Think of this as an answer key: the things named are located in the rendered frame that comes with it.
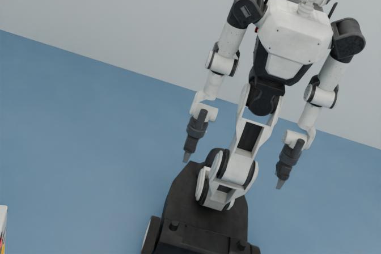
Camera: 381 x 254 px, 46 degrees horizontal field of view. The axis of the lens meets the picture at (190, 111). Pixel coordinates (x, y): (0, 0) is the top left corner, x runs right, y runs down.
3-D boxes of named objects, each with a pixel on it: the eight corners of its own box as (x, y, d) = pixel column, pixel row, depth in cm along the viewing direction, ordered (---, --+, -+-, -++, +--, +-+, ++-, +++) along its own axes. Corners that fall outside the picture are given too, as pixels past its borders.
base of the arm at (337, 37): (324, 42, 190) (327, 16, 183) (356, 42, 188) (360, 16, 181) (329, 59, 178) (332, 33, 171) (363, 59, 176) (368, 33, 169)
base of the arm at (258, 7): (227, -2, 184) (245, -23, 177) (250, 16, 187) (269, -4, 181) (223, 14, 172) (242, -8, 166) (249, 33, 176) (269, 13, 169)
